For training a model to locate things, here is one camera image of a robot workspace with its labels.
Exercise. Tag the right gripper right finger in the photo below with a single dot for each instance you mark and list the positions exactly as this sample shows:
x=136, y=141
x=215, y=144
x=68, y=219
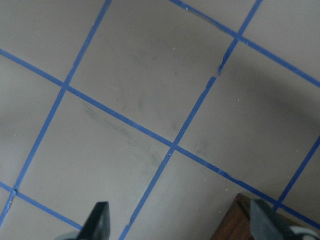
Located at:
x=265, y=224

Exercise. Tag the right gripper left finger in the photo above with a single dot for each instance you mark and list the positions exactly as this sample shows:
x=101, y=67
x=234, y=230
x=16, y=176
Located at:
x=96, y=227

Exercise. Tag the dark wooden drawer box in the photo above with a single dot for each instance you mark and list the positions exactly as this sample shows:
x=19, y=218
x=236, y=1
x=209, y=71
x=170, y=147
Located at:
x=235, y=224

